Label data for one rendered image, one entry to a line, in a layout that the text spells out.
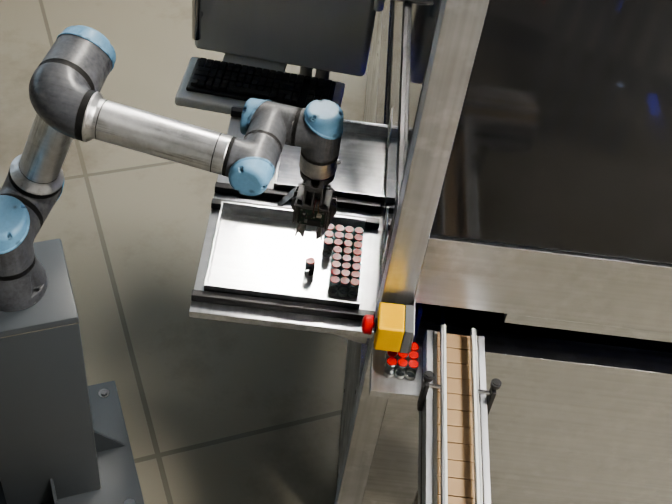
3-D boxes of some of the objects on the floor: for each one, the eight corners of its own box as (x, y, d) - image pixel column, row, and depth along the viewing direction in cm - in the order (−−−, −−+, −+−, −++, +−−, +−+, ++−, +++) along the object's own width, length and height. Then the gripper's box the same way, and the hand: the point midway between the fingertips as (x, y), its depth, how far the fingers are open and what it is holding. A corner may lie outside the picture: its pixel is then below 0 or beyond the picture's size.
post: (355, 512, 286) (546, -257, 132) (354, 531, 282) (550, -238, 128) (332, 509, 286) (497, -264, 132) (331, 529, 282) (499, -245, 128)
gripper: (287, 181, 198) (280, 253, 214) (340, 190, 198) (329, 262, 214) (294, 152, 204) (287, 225, 220) (346, 162, 204) (335, 234, 219)
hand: (311, 230), depth 217 cm, fingers closed
